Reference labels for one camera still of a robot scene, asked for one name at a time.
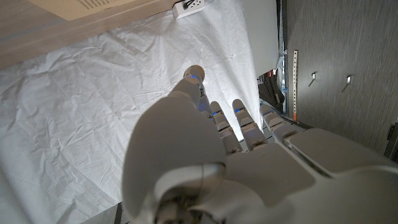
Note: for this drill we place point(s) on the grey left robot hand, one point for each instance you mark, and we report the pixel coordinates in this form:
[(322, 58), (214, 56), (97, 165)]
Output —
[(192, 168)]

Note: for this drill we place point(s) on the brown cardboard box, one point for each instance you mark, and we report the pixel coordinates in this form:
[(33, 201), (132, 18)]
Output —
[(77, 9)]

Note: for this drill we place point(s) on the small metal wall hook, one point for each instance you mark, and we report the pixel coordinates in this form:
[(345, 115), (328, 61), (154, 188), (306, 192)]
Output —
[(348, 80), (313, 76)]

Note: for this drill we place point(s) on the white backdrop cloth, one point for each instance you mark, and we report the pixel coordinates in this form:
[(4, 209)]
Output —
[(77, 109)]

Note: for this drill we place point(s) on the white power strip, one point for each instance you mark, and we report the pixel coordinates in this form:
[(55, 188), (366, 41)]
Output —
[(186, 12)]

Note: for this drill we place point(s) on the slotted metal rail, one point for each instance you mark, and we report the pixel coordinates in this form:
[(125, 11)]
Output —
[(295, 84)]

